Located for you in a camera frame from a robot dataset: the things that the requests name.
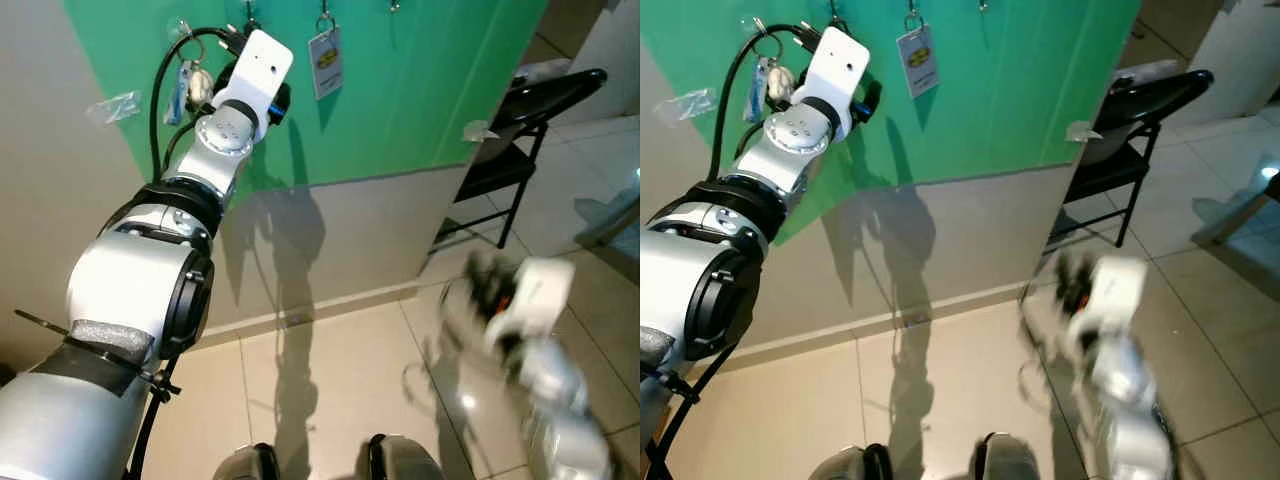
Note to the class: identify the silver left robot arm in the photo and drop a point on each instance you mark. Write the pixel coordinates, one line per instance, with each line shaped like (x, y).
(130, 280)
(700, 290)

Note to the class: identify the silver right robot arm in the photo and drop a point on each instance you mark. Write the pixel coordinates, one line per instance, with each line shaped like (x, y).
(560, 400)
(1130, 400)

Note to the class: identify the black folding chair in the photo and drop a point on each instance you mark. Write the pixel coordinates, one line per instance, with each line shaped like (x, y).
(490, 175)
(1100, 175)

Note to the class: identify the green sheet with key hooks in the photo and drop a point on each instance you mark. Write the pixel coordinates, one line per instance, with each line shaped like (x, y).
(1000, 100)
(400, 90)

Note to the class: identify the clear tape strip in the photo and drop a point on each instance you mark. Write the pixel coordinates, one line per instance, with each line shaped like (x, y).
(113, 107)
(477, 131)
(1082, 131)
(686, 106)

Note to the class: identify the grey robot right leg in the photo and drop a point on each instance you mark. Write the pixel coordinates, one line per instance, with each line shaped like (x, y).
(1008, 460)
(405, 460)

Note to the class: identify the grey robot leg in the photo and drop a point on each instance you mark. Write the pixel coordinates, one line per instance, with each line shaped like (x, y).
(405, 460)
(848, 465)
(245, 465)
(1008, 460)

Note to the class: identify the grey robot left leg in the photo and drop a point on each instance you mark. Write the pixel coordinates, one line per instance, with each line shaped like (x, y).
(848, 465)
(245, 465)

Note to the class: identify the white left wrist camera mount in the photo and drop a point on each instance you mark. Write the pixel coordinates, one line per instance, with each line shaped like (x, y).
(835, 65)
(258, 65)

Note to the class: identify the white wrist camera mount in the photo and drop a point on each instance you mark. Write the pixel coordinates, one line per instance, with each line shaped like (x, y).
(835, 65)
(258, 65)
(1115, 295)
(535, 295)

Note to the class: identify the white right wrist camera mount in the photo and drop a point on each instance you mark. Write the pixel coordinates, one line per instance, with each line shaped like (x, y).
(1115, 295)
(535, 295)

